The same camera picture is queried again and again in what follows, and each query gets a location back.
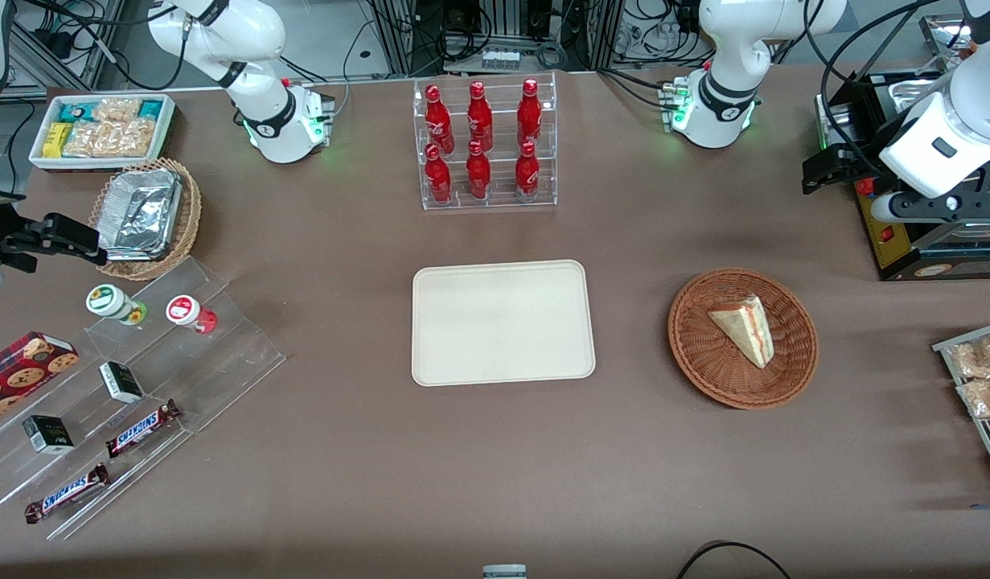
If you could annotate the tray of packaged snacks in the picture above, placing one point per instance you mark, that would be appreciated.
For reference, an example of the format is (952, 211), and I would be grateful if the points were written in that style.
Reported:
(945, 347)

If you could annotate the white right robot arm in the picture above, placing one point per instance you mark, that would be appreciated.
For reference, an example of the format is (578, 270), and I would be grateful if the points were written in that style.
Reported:
(273, 121)

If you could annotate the brown wicker basket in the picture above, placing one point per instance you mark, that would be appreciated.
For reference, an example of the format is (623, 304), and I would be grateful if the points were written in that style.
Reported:
(704, 362)

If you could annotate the red lid cup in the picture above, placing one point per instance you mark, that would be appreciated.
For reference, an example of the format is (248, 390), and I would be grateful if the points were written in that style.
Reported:
(183, 310)

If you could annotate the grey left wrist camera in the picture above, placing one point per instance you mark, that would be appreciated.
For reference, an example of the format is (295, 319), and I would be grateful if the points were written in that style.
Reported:
(929, 207)

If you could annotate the black food warmer machine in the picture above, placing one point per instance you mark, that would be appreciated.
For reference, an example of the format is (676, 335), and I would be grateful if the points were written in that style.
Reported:
(889, 241)

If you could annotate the red cola bottle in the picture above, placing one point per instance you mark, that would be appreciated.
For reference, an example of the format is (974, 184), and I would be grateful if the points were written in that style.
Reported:
(527, 173)
(478, 173)
(479, 119)
(438, 121)
(529, 112)
(437, 177)

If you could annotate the yellow snack packet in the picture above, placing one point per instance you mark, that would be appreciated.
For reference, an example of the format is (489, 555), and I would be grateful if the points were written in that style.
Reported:
(56, 141)

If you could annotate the small black box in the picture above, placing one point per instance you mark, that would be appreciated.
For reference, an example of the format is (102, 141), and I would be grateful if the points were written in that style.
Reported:
(48, 435)
(121, 382)

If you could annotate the clear acrylic stepped shelf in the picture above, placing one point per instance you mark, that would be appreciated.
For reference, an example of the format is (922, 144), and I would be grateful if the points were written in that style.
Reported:
(221, 362)

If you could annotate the clear bag of nuts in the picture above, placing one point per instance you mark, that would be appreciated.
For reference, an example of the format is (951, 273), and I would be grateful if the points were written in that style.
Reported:
(133, 137)
(117, 110)
(86, 139)

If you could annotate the triangular sandwich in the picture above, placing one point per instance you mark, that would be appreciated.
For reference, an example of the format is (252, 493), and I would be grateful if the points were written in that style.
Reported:
(748, 330)

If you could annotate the small grey device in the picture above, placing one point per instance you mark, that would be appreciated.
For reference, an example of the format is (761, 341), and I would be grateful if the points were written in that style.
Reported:
(504, 572)

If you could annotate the clear bag of snacks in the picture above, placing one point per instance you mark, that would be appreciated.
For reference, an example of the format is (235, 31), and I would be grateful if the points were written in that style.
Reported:
(977, 358)
(985, 398)

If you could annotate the beige plastic tray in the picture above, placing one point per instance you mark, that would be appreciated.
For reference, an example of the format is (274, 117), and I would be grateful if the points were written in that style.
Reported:
(503, 322)

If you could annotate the clear acrylic bottle rack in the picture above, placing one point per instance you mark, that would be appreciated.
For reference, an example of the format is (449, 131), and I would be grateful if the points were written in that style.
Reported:
(499, 201)

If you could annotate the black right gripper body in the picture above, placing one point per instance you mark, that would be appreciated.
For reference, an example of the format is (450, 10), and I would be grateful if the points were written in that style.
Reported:
(14, 242)

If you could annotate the aluminium foil tray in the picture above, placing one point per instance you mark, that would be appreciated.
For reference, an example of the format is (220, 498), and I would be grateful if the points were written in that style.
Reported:
(141, 213)

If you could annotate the teal snack packet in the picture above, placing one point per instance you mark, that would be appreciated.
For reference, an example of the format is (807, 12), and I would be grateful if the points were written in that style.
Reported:
(150, 109)
(76, 111)

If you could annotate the green lid cup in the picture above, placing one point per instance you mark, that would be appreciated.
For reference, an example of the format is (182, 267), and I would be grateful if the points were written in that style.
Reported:
(107, 300)

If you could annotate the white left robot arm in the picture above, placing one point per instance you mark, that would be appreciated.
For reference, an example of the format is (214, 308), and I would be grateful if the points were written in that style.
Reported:
(720, 104)

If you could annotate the grey power strip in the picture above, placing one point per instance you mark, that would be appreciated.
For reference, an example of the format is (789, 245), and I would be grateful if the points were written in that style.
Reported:
(500, 59)

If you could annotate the red cookie box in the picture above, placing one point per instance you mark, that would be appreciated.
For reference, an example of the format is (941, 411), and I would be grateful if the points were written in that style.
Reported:
(20, 374)

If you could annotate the white snack bin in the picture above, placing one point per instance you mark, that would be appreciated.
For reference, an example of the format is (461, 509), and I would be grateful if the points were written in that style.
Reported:
(166, 129)

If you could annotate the light wicker basket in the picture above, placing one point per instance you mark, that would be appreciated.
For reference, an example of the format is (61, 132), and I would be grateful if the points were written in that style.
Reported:
(191, 209)

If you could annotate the snickers bar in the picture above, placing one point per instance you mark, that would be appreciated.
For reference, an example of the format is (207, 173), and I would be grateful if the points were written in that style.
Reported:
(67, 493)
(141, 429)

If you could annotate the steel warmer pan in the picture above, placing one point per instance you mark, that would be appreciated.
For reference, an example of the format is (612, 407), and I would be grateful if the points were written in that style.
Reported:
(917, 96)

